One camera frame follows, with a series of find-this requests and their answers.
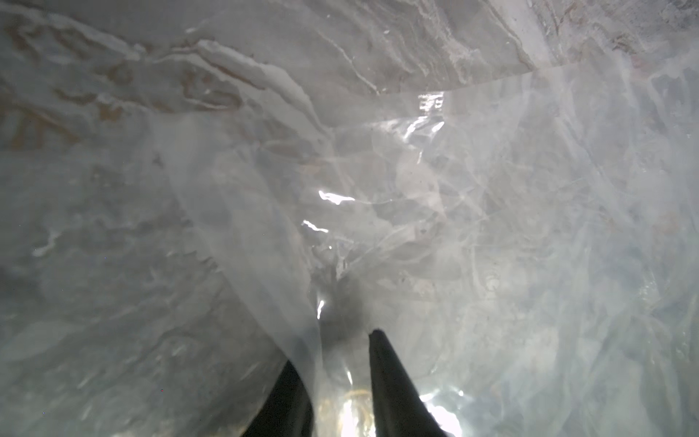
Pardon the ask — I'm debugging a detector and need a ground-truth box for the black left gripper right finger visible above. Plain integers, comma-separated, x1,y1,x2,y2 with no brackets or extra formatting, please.
369,330,445,437

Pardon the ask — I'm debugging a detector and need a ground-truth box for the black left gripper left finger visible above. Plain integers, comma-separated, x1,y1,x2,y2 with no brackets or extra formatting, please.
242,361,314,437

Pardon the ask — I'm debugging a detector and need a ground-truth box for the clear plastic vacuum bag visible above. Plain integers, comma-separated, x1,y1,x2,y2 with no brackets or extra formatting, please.
1,1,698,436

